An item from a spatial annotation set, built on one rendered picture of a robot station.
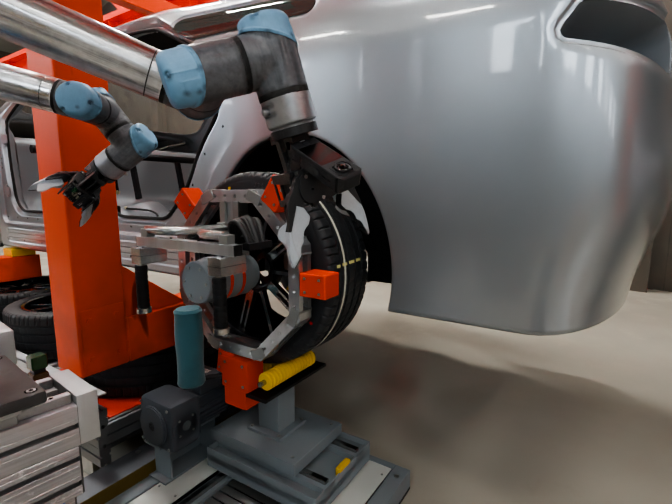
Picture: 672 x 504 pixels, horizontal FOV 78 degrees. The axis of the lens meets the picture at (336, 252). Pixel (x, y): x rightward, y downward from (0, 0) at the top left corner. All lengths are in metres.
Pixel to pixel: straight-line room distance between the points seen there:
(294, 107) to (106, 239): 1.05
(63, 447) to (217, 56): 0.67
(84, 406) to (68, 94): 0.63
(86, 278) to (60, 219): 0.20
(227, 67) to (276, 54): 0.07
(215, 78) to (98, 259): 1.04
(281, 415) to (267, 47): 1.31
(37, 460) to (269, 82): 0.69
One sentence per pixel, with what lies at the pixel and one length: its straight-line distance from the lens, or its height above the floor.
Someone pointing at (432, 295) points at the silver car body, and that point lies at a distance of 1.24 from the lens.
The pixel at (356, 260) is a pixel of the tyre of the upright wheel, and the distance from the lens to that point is 1.34.
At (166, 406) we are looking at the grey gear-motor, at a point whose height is 0.40.
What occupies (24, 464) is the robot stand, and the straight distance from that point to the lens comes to 0.88.
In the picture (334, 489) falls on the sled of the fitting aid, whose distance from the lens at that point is 1.59.
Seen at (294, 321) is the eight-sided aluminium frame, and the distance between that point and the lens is 1.23.
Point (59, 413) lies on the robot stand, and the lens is 0.86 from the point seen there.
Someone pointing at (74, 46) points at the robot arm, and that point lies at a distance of 0.75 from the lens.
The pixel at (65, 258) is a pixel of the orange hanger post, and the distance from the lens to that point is 1.53.
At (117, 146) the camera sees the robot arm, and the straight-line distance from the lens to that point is 1.19.
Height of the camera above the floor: 1.11
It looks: 8 degrees down
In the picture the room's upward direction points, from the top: straight up
